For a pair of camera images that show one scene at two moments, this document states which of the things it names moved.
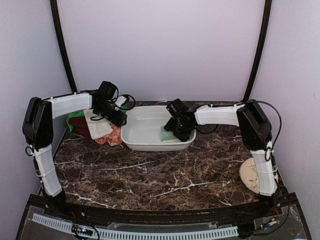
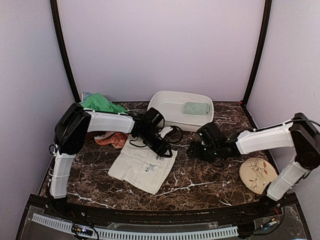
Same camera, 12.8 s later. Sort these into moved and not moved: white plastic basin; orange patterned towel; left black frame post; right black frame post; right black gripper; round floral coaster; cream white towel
Moved: cream white towel; right black gripper; white plastic basin
Not moved: orange patterned towel; left black frame post; round floral coaster; right black frame post
